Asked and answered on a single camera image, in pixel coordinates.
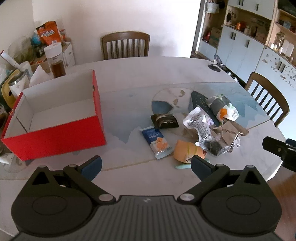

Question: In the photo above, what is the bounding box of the mint green piece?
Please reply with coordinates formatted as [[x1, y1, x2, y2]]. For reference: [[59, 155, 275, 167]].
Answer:
[[175, 158, 211, 170]]

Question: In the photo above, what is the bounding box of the clear glass tank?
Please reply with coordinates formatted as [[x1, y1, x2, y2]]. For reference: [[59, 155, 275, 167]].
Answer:
[[8, 38, 38, 65]]

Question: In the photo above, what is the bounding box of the hanging tote bag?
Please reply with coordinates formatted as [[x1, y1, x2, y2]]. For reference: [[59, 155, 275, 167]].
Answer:
[[205, 0, 220, 14]]

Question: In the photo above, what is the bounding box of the orange snack bag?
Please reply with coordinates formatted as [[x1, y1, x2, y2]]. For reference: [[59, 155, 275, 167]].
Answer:
[[36, 21, 62, 45]]

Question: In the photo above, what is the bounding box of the white food bag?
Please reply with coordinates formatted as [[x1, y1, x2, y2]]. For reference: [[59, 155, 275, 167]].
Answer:
[[206, 94, 239, 121]]

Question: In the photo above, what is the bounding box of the white patterned desktop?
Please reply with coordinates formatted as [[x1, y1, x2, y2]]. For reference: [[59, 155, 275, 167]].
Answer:
[[0, 56, 287, 183]]

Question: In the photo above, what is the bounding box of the clear packet of dark seaweed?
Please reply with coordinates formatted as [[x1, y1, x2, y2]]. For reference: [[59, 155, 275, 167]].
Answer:
[[205, 138, 241, 156]]

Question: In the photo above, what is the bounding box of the white-lidded bottle of brown liquid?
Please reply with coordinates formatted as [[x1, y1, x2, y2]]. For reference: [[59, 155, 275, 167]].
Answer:
[[44, 42, 67, 78]]

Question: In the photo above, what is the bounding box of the small cardboard box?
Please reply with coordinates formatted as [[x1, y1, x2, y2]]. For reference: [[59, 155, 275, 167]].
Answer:
[[30, 57, 50, 73]]

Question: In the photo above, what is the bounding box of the speckled white cabinet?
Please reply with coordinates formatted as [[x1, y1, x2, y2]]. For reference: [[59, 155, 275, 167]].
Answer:
[[254, 46, 296, 87]]

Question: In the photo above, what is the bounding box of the brown paper bag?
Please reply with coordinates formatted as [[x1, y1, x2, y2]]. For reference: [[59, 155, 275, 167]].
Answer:
[[209, 120, 250, 149]]

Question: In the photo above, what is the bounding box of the light blue cabinet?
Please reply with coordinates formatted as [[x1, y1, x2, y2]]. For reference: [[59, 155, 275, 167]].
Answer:
[[221, 24, 264, 81]]

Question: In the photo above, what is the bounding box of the wooden shelf unit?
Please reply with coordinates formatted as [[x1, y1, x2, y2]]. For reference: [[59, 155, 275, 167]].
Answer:
[[198, 0, 226, 58]]

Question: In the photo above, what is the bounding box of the white tube with red end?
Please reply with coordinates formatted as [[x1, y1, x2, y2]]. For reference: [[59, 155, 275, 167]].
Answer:
[[0, 50, 19, 69]]

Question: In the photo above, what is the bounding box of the orange snack packet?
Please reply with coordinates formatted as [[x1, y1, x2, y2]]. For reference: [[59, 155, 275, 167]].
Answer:
[[173, 140, 207, 164]]

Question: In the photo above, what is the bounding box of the clear printed plastic packet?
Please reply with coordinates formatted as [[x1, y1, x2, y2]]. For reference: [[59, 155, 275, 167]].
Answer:
[[183, 106, 216, 151]]

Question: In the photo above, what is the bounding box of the dark brown snack packet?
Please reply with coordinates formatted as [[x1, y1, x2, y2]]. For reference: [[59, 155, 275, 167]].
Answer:
[[151, 113, 179, 129]]

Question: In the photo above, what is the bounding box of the blue cracker packet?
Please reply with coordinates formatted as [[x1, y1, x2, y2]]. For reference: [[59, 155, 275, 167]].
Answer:
[[141, 126, 174, 160]]

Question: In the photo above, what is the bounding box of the small white drawer cabinet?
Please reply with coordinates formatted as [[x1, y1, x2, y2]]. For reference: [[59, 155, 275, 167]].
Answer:
[[61, 42, 76, 69]]

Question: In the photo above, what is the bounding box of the white paper sheet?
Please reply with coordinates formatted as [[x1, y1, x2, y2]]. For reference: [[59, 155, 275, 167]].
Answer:
[[29, 66, 52, 87]]

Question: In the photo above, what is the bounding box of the white tumbler with metal rim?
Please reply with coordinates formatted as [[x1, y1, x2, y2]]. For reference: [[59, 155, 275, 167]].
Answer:
[[9, 72, 30, 98]]

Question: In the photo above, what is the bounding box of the yellow container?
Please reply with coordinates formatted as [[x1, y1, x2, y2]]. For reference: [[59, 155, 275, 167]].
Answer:
[[0, 70, 21, 108]]

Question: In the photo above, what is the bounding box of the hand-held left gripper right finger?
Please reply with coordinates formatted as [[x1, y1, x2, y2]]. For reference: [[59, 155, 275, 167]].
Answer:
[[177, 155, 266, 205]]

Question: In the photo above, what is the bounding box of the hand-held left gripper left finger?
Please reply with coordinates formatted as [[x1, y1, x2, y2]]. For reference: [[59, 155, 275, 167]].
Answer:
[[28, 155, 116, 205]]

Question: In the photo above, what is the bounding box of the brown wooden chair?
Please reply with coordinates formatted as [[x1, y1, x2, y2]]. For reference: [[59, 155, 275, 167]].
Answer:
[[245, 72, 290, 127], [101, 31, 151, 61]]

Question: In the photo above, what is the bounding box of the red cardboard box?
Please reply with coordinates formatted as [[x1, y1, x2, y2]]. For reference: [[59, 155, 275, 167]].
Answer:
[[0, 70, 107, 161]]

